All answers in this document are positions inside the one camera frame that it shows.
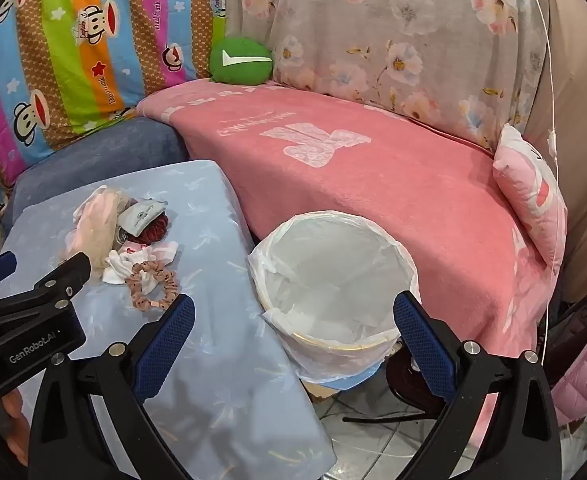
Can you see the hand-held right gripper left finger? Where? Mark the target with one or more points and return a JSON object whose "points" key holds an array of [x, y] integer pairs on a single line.
{"points": [[166, 345]]}

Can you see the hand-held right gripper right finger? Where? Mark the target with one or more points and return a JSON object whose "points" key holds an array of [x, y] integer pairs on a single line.
{"points": [[423, 345]]}

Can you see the beige stocking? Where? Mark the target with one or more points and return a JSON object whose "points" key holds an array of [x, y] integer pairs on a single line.
{"points": [[93, 225]]}

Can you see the bin with white plastic bag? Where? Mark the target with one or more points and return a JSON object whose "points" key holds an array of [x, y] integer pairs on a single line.
{"points": [[323, 270]]}

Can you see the person's left hand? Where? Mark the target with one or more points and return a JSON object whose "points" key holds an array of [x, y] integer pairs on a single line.
{"points": [[13, 412]]}

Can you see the dark stool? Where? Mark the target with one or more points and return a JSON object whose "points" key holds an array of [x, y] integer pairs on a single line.
{"points": [[408, 385]]}

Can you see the light blue palm print cloth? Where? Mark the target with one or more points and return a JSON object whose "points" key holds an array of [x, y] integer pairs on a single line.
{"points": [[213, 335]]}

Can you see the white cloth with pink trim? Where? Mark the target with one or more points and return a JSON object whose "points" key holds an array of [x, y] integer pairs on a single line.
{"points": [[118, 262]]}

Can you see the pink dotted scrunchie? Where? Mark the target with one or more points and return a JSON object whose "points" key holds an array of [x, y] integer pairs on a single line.
{"points": [[148, 268]]}

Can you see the light blue plastic object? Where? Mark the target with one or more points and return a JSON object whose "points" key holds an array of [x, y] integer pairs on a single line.
{"points": [[343, 385]]}

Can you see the dark red scrunchie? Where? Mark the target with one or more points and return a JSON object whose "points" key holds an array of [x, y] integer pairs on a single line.
{"points": [[156, 231]]}

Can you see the blue-grey cushion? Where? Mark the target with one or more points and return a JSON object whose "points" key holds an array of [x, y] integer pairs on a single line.
{"points": [[123, 150]]}

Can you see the pink puffer jacket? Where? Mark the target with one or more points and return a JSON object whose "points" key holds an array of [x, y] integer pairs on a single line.
{"points": [[583, 380]]}

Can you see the pink blanket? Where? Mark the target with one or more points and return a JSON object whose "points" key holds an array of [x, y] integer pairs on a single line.
{"points": [[373, 185]]}

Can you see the pink cartoon pillow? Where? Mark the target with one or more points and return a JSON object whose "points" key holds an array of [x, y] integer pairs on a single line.
{"points": [[528, 185]]}

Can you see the striped cartoon print pillow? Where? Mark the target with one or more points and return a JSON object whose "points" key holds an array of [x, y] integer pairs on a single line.
{"points": [[73, 60]]}

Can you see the beige curtain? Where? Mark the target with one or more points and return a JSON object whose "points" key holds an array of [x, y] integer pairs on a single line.
{"points": [[578, 110]]}

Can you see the green round cushion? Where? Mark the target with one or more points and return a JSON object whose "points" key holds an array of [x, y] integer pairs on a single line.
{"points": [[241, 65]]}

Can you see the grey floral pillow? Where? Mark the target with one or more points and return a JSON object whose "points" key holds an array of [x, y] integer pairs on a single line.
{"points": [[398, 35]]}

